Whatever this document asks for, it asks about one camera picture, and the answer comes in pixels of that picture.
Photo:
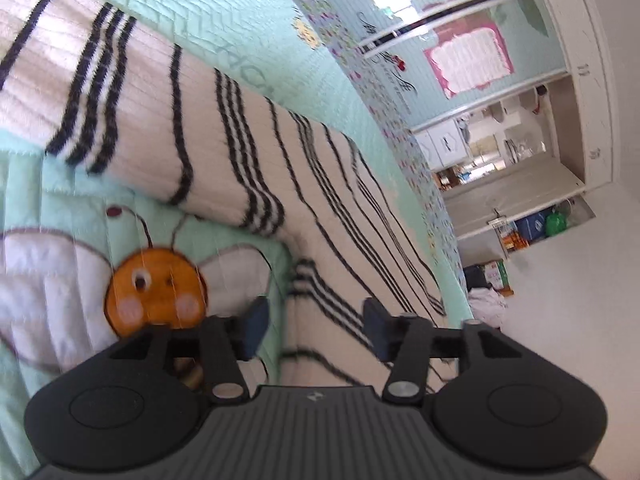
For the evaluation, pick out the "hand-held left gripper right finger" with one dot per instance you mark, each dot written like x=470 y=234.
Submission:
x=375 y=327

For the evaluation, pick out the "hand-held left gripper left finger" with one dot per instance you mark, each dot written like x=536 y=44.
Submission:
x=257 y=325

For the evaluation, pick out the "striped beige sweater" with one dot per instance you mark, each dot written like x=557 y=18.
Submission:
x=150 y=110

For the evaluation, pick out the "black armchair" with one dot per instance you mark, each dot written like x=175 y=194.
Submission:
x=474 y=276

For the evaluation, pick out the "white cloth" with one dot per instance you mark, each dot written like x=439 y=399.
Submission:
x=487 y=307

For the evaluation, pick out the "green carton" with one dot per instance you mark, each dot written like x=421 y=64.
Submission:
x=496 y=276

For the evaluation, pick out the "blue bag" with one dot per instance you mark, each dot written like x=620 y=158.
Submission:
x=531 y=229

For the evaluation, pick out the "white door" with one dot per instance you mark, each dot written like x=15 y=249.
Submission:
x=515 y=195

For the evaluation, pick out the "white drawer unit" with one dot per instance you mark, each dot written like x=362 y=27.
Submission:
x=442 y=145

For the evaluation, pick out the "green bag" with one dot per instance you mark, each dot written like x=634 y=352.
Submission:
x=556 y=224

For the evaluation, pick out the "pink-bordered poster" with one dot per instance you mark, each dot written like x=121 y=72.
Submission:
x=470 y=60

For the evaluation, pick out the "white wardrobe with sliding doors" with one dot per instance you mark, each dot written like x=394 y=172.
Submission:
x=525 y=45

